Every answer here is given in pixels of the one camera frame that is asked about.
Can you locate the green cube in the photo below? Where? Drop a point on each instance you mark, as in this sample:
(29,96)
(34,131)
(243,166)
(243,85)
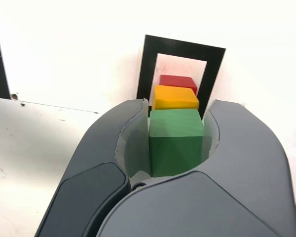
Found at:
(175,138)

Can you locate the yellow cube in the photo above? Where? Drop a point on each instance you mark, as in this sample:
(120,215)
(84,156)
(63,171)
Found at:
(176,97)

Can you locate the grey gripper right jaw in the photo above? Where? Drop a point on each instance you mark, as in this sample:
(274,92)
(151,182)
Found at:
(224,192)

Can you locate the red cube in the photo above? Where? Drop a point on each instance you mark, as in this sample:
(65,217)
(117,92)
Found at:
(177,81)

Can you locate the black tape square outline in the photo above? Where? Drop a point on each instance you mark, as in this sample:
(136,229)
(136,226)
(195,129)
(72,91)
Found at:
(148,64)

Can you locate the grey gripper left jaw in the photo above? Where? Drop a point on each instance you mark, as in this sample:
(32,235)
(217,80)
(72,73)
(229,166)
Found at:
(93,153)

